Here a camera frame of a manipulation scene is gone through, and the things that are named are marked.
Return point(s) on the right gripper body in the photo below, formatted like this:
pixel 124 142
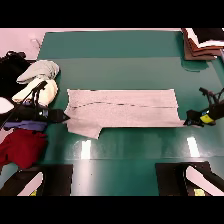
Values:
pixel 194 118

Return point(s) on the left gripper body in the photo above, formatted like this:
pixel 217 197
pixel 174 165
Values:
pixel 57 116

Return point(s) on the pale pink T-shirt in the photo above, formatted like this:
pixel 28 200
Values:
pixel 123 111

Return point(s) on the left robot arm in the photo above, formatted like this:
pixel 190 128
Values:
pixel 13 71

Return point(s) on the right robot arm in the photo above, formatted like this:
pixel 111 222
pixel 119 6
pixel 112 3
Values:
pixel 216 111

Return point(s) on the cream garment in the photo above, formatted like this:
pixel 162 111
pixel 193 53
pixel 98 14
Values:
pixel 50 93

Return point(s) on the purple garment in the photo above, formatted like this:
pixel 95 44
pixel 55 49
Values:
pixel 25 125

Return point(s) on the red garment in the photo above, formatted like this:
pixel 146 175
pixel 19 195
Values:
pixel 23 146

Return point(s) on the grey garment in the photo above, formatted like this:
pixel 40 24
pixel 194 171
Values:
pixel 40 70

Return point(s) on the white garment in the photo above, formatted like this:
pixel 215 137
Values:
pixel 206 44

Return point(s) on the black garment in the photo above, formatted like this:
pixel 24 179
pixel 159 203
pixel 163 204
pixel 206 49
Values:
pixel 210 33

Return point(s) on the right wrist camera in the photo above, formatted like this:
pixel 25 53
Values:
pixel 210 95

